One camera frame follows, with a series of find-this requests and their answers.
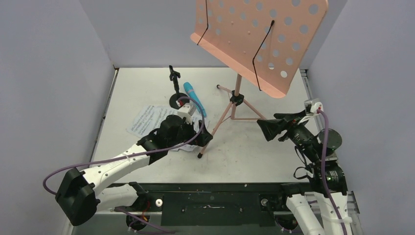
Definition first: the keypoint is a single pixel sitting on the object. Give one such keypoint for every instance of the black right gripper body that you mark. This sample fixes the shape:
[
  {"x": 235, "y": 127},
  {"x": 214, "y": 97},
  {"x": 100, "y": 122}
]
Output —
[{"x": 286, "y": 128}]

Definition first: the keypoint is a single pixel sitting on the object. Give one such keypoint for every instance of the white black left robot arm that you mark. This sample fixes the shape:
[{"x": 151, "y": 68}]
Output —
[{"x": 82, "y": 193}]

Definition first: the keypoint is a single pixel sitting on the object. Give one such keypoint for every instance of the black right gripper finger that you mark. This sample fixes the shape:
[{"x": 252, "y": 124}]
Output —
[
  {"x": 270, "y": 127},
  {"x": 290, "y": 116}
]

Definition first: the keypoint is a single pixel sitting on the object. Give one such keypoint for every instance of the black microphone desk stand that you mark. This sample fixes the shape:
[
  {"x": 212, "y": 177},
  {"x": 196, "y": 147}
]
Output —
[{"x": 174, "y": 101}]

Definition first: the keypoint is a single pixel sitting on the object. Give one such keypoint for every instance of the aluminium mounting rail frame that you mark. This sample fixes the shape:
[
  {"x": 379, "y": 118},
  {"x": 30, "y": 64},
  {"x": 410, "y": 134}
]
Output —
[{"x": 241, "y": 212}]

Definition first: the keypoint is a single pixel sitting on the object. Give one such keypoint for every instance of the upper sheet music page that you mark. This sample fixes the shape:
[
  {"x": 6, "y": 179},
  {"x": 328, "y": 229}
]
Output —
[{"x": 164, "y": 111}]

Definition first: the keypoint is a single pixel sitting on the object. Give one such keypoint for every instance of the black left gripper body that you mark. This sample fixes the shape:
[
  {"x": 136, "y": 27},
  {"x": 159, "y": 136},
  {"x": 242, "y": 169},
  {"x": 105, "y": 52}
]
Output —
[{"x": 186, "y": 132}]

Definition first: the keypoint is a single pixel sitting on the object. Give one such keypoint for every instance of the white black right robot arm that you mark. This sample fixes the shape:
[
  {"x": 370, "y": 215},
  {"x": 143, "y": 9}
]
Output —
[{"x": 326, "y": 178}]

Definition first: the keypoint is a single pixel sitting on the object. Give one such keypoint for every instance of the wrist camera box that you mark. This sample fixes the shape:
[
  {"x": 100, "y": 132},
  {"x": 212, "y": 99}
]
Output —
[
  {"x": 186, "y": 111},
  {"x": 312, "y": 106}
]

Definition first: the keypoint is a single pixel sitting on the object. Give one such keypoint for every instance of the lower sheet music page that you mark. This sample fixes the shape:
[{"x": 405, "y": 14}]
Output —
[{"x": 144, "y": 122}]

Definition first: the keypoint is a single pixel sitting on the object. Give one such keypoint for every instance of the blue toy microphone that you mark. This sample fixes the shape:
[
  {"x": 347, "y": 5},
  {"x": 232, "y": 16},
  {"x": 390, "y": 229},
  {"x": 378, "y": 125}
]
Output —
[{"x": 191, "y": 93}]

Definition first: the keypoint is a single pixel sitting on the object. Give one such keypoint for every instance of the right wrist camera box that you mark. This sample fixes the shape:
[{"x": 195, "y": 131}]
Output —
[{"x": 312, "y": 106}]

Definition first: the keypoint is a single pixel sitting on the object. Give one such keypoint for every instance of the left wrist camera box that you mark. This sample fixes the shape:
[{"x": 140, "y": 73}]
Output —
[{"x": 186, "y": 111}]

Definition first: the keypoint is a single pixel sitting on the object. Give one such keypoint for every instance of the pink folding music stand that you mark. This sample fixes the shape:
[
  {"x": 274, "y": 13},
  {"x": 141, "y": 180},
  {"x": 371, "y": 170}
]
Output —
[{"x": 263, "y": 41}]

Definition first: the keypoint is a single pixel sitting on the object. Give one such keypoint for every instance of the sheet music page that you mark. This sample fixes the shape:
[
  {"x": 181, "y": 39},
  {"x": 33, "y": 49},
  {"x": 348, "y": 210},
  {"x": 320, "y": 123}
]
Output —
[
  {"x": 164, "y": 111},
  {"x": 144, "y": 122}
]

